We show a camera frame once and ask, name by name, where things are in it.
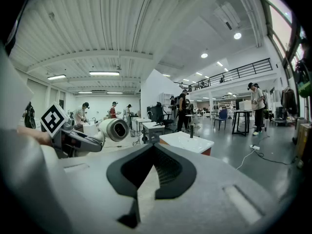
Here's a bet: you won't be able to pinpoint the black power cable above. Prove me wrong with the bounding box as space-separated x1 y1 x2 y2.
255 130 297 166

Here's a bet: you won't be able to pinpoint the labelled cardboard box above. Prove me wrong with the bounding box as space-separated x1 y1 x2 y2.
295 123 312 160

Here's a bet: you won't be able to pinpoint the black-legged white table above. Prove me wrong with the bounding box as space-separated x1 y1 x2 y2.
231 109 252 137

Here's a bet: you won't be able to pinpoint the white hair dryer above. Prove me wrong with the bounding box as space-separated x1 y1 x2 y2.
94 117 130 149

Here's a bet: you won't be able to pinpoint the round white table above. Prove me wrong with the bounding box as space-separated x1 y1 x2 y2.
185 114 202 132

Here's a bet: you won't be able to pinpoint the black balcony railing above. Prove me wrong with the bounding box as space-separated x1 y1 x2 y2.
174 58 273 93

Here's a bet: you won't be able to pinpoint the person's left forearm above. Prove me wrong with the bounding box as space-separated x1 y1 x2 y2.
17 125 53 146

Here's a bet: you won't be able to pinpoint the black office chair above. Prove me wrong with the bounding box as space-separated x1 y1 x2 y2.
147 102 174 131

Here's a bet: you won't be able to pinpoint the white box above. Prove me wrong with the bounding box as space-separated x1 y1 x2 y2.
238 100 253 111

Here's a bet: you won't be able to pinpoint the dark clothes on rack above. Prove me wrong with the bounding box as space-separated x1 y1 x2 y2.
280 86 299 118

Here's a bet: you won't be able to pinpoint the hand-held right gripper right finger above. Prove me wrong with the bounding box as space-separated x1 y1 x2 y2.
153 144 197 200

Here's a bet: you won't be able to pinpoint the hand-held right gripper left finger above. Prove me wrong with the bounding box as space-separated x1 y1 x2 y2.
106 144 154 229

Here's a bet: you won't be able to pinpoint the white power cable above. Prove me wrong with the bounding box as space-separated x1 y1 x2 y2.
235 149 256 171

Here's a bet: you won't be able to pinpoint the blue chair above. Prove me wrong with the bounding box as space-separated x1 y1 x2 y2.
214 109 229 131

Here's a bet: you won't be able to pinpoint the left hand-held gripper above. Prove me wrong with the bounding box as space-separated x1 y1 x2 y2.
40 101 103 158

